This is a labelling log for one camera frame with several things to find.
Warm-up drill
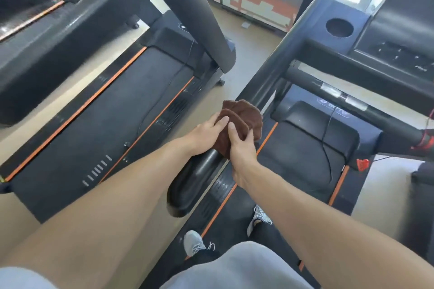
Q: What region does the person's left forearm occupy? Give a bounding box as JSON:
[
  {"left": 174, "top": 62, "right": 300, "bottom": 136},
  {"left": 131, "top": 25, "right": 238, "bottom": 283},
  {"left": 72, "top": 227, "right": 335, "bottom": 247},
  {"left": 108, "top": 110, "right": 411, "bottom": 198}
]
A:
[{"left": 0, "top": 140, "right": 194, "bottom": 286}]

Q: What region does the person's right hand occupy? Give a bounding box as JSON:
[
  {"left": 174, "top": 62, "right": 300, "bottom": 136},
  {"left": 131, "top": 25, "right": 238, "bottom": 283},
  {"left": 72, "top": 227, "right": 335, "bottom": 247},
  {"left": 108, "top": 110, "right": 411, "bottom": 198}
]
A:
[{"left": 227, "top": 122, "right": 259, "bottom": 188}]

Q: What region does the person's grey shirt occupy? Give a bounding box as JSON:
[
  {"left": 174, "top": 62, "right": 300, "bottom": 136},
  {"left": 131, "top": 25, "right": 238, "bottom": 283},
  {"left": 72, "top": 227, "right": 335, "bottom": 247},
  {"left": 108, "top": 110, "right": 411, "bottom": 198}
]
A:
[{"left": 0, "top": 241, "right": 314, "bottom": 289}]

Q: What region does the person's right grey shoe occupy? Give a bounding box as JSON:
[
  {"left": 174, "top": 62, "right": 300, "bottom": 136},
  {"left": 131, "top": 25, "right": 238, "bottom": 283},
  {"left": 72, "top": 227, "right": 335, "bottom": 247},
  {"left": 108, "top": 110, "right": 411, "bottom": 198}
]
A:
[{"left": 246, "top": 205, "right": 273, "bottom": 237}]

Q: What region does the person's grey shoe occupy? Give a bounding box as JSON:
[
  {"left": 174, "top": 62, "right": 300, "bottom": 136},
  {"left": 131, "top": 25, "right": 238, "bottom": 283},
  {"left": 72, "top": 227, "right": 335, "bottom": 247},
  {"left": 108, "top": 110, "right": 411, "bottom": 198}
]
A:
[
  {"left": 183, "top": 230, "right": 216, "bottom": 258},
  {"left": 246, "top": 205, "right": 273, "bottom": 237}
]

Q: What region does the person's left grey shoe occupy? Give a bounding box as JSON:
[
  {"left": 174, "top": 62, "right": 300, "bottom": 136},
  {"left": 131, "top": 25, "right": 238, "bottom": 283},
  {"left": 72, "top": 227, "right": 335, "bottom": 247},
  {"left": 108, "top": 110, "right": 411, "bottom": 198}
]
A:
[{"left": 183, "top": 230, "right": 216, "bottom": 258}]

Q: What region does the person's left hand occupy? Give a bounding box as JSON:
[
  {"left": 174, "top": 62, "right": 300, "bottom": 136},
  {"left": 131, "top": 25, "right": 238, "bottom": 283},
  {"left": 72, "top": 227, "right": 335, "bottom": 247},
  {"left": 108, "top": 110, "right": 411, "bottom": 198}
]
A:
[{"left": 184, "top": 112, "right": 231, "bottom": 157}]

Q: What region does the black cord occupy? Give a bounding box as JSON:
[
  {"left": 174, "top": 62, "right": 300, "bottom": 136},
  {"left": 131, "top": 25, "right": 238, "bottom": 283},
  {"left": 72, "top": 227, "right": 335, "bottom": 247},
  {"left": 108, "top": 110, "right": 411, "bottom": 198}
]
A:
[
  {"left": 123, "top": 40, "right": 197, "bottom": 149},
  {"left": 320, "top": 106, "right": 341, "bottom": 185}
]

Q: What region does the brown microfibre cloth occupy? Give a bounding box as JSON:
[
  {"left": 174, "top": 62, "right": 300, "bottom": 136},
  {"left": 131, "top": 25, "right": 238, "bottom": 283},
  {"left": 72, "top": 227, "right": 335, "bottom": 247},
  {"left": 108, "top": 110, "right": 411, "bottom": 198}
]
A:
[{"left": 213, "top": 99, "right": 264, "bottom": 159}]

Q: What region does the person's right forearm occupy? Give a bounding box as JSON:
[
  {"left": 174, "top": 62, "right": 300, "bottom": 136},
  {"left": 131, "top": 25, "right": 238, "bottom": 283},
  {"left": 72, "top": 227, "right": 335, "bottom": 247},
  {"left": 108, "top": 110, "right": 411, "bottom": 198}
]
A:
[{"left": 242, "top": 160, "right": 434, "bottom": 289}]

